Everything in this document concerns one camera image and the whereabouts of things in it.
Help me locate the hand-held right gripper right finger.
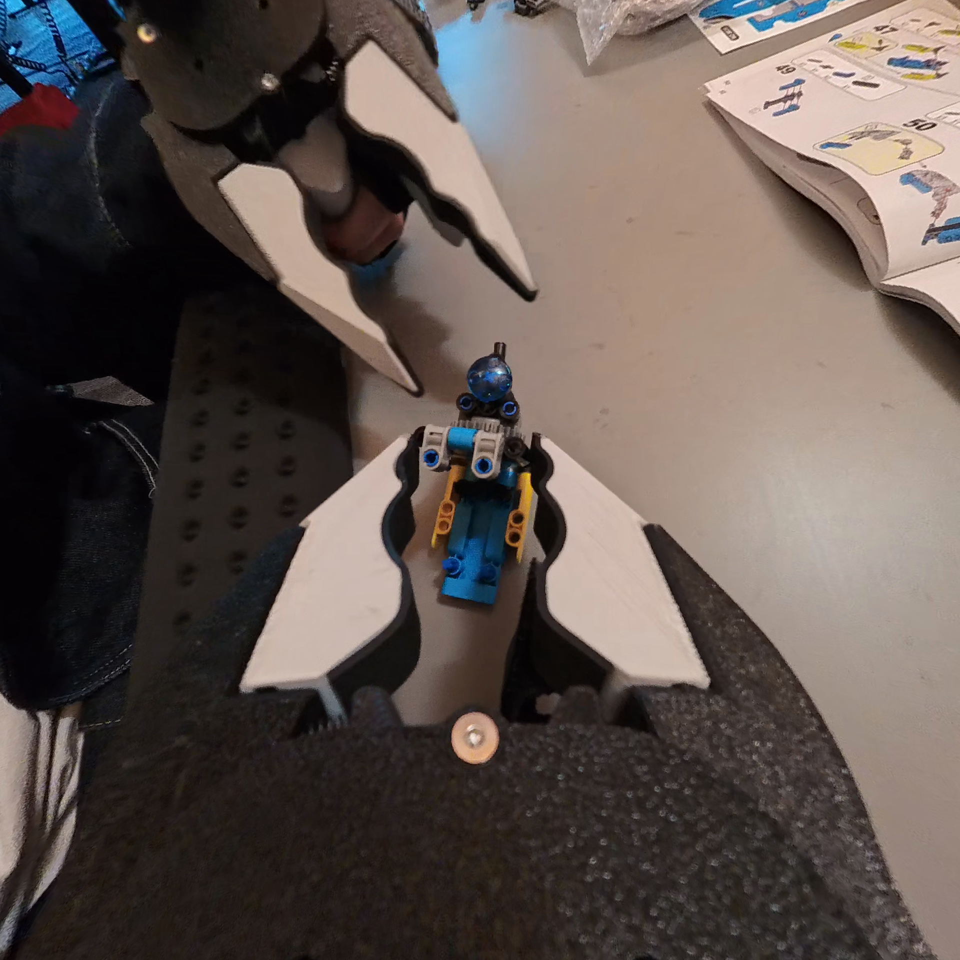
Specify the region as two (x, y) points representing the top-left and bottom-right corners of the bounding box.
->
(533, 438), (711, 694)

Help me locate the person's left hand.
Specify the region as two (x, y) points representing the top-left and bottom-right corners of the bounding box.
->
(323, 195), (409, 264)

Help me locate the person's white shirt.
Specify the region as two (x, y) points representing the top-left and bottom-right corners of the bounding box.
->
(0, 698), (84, 931)

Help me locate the grey desk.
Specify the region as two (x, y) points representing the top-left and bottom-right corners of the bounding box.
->
(338, 0), (960, 960)

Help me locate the blue yellow brick assembly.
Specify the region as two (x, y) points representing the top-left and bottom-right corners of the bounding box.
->
(432, 458), (538, 606)

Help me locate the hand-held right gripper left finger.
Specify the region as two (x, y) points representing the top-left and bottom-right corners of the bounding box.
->
(240, 432), (424, 699)

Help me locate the building instruction booklet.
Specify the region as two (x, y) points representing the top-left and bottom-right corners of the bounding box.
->
(705, 0), (960, 331)

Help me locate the person's denim jacket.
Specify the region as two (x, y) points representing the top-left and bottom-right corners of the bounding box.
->
(0, 83), (271, 706)

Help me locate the blue sticker sheet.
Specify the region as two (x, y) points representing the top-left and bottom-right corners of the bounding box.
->
(690, 0), (874, 54)

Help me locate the black studded mat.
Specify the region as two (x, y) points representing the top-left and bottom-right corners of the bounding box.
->
(128, 285), (361, 706)

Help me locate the black gear brick assembly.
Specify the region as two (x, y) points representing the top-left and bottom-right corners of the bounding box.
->
(420, 342), (538, 481)

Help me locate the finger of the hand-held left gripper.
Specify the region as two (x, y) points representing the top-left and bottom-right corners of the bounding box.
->
(342, 42), (538, 301)
(218, 158), (424, 396)

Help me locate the clear plastic bag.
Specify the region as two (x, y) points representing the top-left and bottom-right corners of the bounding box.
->
(563, 0), (706, 64)

